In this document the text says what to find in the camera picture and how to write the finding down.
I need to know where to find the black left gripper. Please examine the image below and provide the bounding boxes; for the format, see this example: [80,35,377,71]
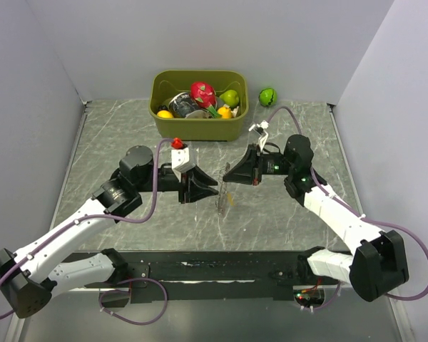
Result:
[136,164,218,204]

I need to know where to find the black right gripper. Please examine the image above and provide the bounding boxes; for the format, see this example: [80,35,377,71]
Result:
[223,143,295,185]

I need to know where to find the yellow key tag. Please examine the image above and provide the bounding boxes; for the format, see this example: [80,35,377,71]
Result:
[227,192,235,207]

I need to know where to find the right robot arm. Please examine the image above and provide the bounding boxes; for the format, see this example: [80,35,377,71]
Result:
[223,135,409,302]

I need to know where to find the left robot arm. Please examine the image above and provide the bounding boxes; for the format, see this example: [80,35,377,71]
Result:
[0,145,218,318]

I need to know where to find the yellow lemon toy right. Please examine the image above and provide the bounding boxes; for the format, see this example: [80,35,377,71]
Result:
[217,106,233,119]

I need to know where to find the yellow lemon toy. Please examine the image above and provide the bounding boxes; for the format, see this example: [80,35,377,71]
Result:
[217,106,233,119]
[157,110,174,118]

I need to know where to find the green pear toy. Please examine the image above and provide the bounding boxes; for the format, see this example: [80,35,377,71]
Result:
[220,89,240,108]

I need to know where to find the yellow lemon toy left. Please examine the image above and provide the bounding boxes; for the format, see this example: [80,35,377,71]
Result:
[157,110,174,118]

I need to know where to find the green watermelon toy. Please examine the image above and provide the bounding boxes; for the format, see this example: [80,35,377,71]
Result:
[258,88,277,108]

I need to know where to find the red dragon fruit toy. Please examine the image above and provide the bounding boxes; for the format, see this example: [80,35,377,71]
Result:
[190,81,217,109]

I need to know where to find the olive green plastic bin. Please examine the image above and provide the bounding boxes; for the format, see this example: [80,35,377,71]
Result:
[149,70,249,141]

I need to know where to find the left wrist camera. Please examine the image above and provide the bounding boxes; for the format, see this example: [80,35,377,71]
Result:
[171,147,196,181]

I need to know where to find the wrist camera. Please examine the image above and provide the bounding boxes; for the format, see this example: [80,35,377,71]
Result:
[248,120,269,152]
[171,147,196,181]

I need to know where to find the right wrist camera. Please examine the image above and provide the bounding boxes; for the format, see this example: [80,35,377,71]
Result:
[248,120,269,152]

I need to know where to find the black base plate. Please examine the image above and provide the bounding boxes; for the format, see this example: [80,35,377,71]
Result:
[83,250,338,304]

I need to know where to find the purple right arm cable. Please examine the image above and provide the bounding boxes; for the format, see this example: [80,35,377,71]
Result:
[267,105,428,314]

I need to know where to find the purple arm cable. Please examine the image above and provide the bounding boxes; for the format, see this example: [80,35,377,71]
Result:
[0,138,183,325]
[267,105,428,314]

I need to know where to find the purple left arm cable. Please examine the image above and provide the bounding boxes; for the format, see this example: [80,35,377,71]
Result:
[0,138,183,325]

